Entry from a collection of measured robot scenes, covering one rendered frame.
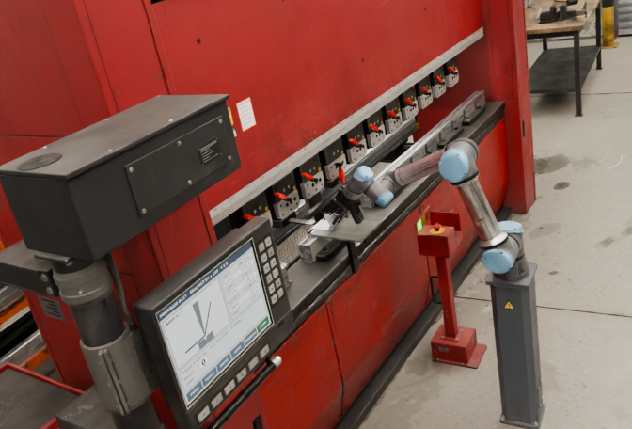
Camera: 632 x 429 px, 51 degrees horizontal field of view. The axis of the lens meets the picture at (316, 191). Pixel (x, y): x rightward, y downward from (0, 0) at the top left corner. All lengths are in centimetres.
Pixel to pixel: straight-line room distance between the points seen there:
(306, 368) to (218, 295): 129
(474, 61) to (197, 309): 353
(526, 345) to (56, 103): 210
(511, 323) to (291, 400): 99
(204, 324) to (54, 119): 79
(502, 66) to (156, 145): 352
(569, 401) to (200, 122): 243
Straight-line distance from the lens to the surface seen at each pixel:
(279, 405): 278
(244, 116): 253
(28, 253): 172
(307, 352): 285
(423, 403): 348
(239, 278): 169
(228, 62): 247
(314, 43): 291
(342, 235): 290
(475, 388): 354
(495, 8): 466
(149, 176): 146
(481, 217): 262
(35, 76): 204
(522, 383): 317
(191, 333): 159
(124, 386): 165
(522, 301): 290
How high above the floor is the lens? 231
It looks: 23 degrees down
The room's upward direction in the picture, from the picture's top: 12 degrees counter-clockwise
